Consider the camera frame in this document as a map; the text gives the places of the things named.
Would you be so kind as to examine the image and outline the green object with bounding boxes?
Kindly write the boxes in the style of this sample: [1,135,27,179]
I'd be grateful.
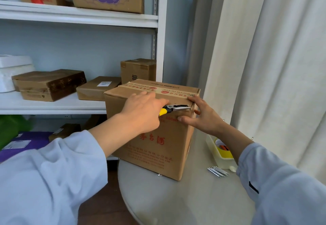
[0,115,34,149]

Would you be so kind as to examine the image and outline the person's right hand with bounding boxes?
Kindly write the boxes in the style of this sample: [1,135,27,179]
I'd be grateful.
[177,95,227,136]

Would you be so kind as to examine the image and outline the white foam box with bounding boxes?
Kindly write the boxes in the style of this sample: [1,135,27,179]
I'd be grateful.
[0,55,35,93]

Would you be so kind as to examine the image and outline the brown cardboard box red print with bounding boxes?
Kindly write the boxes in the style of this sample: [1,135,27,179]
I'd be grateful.
[104,79,201,181]

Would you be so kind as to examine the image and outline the yellow handled pliers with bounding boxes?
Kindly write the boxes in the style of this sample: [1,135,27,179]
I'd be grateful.
[159,104,192,117]

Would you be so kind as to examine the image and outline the person's left hand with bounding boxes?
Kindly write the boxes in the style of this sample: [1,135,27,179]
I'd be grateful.
[120,91,170,135]

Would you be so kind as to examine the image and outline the dark brown flat box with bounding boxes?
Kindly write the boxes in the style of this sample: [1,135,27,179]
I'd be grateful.
[12,69,87,102]

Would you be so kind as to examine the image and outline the white metal shelf unit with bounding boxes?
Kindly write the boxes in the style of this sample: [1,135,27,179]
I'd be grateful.
[0,0,169,161]

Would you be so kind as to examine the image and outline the white curtain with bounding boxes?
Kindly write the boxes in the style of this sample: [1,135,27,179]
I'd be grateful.
[184,0,326,182]

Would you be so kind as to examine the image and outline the person's right forearm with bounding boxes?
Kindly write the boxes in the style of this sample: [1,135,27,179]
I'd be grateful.
[216,123,326,225]

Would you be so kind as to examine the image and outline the yellow tape roll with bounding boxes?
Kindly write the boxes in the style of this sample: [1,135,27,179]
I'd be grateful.
[214,138,234,159]

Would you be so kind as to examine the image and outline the upright small cardboard box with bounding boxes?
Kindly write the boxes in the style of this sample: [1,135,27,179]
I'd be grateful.
[120,58,157,85]

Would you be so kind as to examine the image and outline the flat brown box white label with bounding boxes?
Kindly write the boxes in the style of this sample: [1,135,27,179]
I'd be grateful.
[76,76,122,102]

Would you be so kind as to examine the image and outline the person's left forearm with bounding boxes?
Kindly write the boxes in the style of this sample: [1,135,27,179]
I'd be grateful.
[0,113,135,225]

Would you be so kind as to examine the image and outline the small taped brown parcel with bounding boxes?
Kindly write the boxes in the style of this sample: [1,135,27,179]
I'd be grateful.
[48,123,81,142]

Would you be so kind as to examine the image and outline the clear plastic container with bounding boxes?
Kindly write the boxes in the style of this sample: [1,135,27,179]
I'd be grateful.
[205,133,238,172]

